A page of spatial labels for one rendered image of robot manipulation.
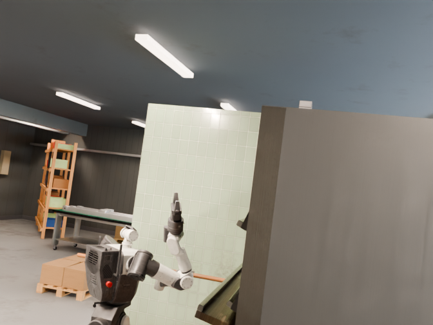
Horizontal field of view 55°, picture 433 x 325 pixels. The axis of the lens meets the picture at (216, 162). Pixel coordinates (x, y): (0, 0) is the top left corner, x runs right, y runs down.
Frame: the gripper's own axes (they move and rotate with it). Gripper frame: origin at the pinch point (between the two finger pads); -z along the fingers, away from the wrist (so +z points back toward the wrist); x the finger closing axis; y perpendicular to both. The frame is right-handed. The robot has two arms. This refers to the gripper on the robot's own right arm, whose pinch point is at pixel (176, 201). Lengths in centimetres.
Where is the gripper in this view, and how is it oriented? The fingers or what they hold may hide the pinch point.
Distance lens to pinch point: 229.7
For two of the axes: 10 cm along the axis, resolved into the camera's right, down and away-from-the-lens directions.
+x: -1.6, -3.5, 9.2
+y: 9.9, 0.1, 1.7
